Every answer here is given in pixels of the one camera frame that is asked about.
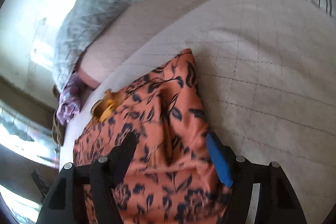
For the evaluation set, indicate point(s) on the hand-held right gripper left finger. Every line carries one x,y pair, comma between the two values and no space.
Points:
125,154

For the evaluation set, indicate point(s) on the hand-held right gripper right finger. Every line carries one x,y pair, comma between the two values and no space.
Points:
218,161

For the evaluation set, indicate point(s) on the orange floral garment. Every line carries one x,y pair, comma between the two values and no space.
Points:
160,134

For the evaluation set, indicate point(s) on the purple cloth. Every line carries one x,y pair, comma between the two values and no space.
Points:
69,103

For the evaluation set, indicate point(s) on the white quilted blanket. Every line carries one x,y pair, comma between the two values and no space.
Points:
262,69

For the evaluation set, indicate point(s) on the grey quilted pillow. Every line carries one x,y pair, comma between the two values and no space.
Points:
105,8

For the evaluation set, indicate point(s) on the pink mattress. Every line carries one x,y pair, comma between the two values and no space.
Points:
168,3

